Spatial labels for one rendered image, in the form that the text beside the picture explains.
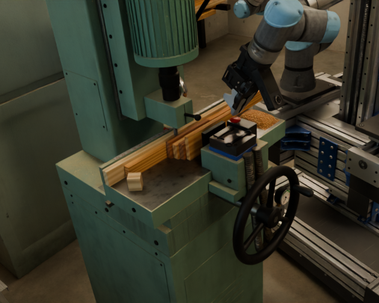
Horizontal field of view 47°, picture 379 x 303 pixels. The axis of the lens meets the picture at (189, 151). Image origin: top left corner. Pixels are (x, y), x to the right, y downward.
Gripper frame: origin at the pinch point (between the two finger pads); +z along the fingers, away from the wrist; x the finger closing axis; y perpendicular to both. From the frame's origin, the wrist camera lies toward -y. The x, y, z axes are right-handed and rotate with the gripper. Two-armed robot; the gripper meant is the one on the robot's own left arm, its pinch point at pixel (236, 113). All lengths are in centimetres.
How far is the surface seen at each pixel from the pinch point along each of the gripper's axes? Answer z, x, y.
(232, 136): 2.2, 5.3, -4.3
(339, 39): 144, -320, 68
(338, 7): 119, -319, 86
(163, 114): 9.5, 11.4, 15.1
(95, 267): 84, 30, 8
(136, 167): 18.0, 25.0, 8.7
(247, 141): 0.1, 4.6, -8.4
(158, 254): 33.0, 29.9, -12.0
